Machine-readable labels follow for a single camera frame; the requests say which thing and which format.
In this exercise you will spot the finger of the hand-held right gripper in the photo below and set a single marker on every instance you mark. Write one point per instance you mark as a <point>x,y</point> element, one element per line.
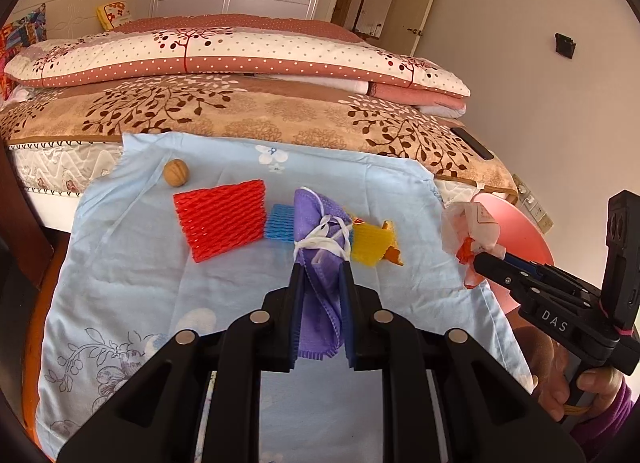
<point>510,283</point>
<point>525,264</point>

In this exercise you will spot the black smartphone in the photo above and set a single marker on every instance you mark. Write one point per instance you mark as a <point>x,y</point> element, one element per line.
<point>472,143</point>

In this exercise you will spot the orange peel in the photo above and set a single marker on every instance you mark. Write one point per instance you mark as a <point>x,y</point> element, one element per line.
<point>395,255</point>

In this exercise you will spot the colourful patchwork pillow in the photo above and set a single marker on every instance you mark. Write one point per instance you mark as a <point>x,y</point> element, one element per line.
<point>20,33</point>

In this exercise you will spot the person's right forearm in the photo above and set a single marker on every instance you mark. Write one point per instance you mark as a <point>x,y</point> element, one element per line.
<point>615,418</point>

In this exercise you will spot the white wall socket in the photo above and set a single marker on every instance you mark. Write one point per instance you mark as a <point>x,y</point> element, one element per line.
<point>540,214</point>

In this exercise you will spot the beige room door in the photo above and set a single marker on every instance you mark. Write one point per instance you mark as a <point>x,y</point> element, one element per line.
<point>425,3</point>

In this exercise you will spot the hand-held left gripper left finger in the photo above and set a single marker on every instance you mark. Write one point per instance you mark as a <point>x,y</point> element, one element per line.
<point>298,323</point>

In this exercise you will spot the beige bed headboard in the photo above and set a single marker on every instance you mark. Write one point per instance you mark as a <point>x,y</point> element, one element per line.
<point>75,8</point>

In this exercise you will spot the pink plastic bucket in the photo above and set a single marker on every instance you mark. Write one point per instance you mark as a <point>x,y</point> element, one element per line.
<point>520,238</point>

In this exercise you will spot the person's right hand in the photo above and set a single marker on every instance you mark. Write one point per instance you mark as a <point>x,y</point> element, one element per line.
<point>602,385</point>

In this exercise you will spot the beige leaf print blanket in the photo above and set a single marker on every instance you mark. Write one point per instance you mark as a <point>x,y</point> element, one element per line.
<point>275,118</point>

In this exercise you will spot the white charger plug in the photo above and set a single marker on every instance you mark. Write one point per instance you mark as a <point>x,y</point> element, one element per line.
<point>530,200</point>
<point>523,190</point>

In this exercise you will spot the yellow floral pillow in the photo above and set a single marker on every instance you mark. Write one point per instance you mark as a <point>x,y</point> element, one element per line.
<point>114,14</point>

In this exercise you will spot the blue foam fruit net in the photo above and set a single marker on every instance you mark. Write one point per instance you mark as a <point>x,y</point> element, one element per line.
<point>280,223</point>

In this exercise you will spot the folded tree print quilt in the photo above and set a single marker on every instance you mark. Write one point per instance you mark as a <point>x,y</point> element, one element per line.
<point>250,53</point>

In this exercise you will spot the clear plastic wrapper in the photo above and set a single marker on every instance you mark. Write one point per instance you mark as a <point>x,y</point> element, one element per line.
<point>475,228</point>

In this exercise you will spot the dark brown wooden chair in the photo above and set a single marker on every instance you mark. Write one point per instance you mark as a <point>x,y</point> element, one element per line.
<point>20,213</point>

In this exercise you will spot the walnut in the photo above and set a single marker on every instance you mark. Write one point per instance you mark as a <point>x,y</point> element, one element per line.
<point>176,173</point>

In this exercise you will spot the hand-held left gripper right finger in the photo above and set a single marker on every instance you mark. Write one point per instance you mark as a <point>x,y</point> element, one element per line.
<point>348,328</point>

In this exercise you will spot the red foam fruit net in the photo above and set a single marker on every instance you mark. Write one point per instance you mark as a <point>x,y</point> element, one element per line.
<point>220,218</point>

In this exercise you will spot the purple face mask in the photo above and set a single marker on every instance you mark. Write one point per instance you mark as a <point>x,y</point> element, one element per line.
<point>320,293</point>

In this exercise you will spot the beige wall plate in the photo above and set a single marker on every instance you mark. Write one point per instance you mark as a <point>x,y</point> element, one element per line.
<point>516,180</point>
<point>548,226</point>

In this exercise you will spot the light blue floral cloth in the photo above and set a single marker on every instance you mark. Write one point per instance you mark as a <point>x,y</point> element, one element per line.
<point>150,293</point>

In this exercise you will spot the black wall bracket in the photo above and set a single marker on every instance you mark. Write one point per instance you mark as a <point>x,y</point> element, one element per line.
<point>565,45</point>

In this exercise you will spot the yellow foam fruit net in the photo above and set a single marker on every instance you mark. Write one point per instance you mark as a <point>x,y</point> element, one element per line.
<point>370,243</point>

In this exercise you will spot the pink folded blanket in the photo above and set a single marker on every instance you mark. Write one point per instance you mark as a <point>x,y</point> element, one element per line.
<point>415,95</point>

